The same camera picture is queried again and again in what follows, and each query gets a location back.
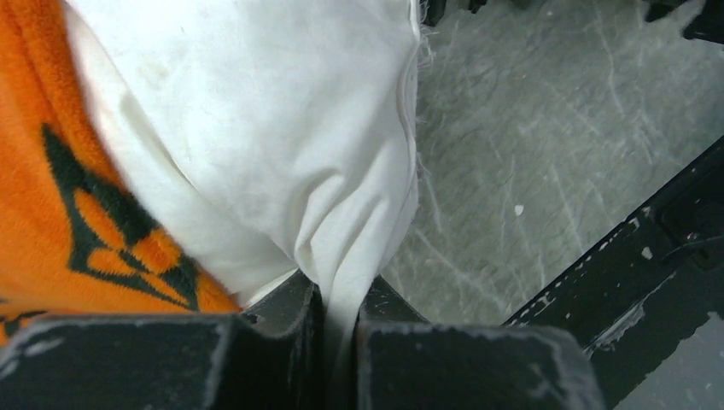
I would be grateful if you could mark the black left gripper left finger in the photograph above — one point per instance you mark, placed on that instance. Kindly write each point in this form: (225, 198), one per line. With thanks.
(265, 358)

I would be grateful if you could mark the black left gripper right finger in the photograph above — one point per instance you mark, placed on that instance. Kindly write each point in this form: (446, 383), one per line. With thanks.
(403, 361)

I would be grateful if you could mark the white pillow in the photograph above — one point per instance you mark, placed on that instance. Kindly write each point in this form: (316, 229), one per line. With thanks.
(266, 137)

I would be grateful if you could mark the orange patterned pillowcase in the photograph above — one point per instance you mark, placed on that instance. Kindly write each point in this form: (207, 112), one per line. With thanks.
(73, 237)

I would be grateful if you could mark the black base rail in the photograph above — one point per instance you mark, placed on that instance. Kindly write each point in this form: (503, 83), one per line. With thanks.
(646, 302)

